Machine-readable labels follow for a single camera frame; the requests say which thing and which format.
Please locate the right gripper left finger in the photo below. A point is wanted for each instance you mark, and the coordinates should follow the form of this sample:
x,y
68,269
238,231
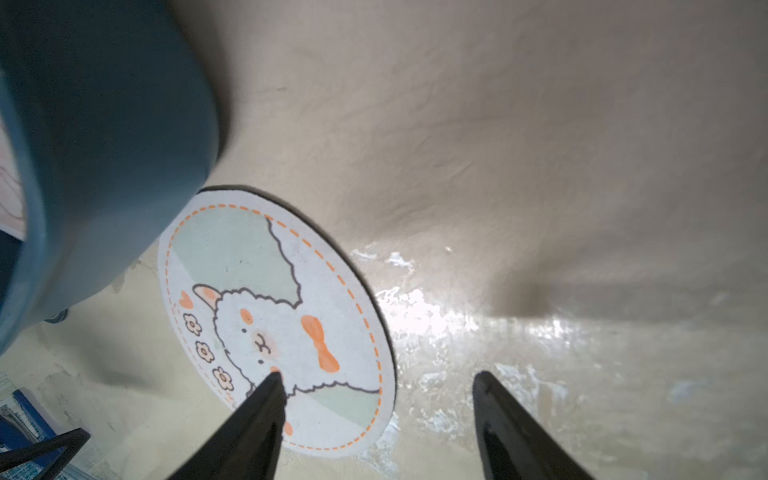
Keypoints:
x,y
247,445

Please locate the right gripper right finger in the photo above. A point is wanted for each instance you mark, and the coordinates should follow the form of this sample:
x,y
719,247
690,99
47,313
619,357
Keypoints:
x,y
511,443

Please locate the teal plastic storage box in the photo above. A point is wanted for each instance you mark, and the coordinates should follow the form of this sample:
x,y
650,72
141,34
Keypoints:
x,y
114,128

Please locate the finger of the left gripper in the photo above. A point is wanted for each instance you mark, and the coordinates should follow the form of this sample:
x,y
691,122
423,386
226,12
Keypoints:
x,y
64,447

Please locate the white dog coaster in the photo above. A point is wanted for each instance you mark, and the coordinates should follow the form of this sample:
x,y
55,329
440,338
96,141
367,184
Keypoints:
x,y
251,289

